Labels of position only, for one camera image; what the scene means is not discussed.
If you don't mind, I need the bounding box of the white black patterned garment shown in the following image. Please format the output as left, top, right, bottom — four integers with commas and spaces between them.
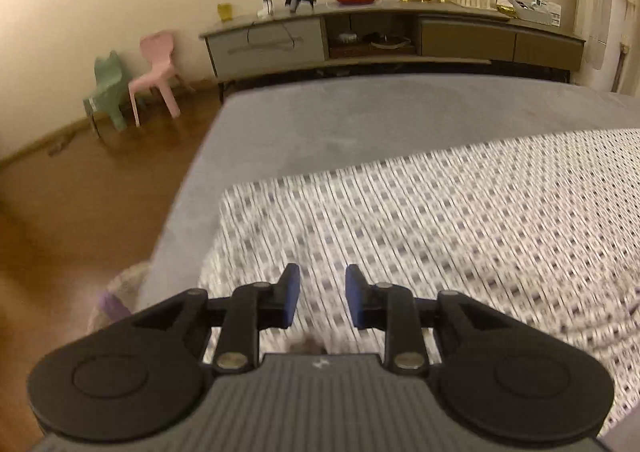
197, 128, 640, 438

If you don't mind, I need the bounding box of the long low media cabinet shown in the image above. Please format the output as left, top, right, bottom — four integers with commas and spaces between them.
198, 0, 587, 98

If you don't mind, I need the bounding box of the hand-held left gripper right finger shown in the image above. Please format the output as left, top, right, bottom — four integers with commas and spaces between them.
345, 264, 516, 375

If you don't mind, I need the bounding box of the pink plastic child chair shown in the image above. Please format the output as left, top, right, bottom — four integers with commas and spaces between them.
127, 31, 182, 128

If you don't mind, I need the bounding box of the small dark flat object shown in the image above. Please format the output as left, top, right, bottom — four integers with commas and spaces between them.
47, 131, 84, 156

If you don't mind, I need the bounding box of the white carton box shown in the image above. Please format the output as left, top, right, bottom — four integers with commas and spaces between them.
510, 0, 562, 27

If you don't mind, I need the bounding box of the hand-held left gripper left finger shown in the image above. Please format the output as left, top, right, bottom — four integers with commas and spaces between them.
131, 263, 301, 375

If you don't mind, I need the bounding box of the green plastic child chair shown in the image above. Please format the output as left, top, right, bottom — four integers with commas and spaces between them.
82, 50, 128, 138

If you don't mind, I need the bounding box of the woven wicker basket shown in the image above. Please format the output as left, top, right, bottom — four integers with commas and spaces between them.
86, 261, 151, 333

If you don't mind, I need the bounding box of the purple plastic bag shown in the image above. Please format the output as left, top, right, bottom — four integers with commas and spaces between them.
101, 291, 132, 322

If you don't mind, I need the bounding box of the dark pot with lid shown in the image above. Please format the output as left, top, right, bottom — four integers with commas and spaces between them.
370, 33, 413, 51

